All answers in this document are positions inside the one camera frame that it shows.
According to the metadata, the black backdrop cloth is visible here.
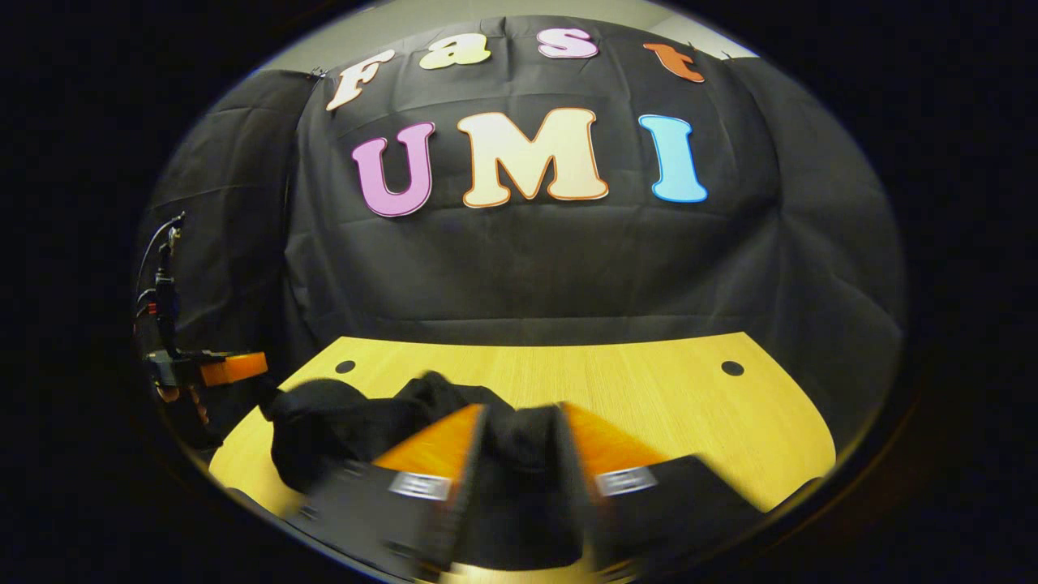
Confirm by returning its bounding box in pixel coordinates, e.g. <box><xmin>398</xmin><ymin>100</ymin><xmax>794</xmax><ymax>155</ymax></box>
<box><xmin>134</xmin><ymin>15</ymin><xmax>907</xmax><ymax>455</ymax></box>

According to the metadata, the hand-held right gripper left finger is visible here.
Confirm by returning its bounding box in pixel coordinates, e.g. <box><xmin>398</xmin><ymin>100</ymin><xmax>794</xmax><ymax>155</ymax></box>
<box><xmin>284</xmin><ymin>403</ymin><xmax>491</xmax><ymax>583</ymax></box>

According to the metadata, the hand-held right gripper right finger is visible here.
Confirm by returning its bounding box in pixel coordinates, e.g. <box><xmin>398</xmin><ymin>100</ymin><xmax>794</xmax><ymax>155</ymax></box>
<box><xmin>555</xmin><ymin>401</ymin><xmax>770</xmax><ymax>578</ymax></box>

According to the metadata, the black jacket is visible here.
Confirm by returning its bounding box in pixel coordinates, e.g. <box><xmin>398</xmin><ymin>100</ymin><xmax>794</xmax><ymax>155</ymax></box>
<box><xmin>259</xmin><ymin>371</ymin><xmax>593</xmax><ymax>571</ymax></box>

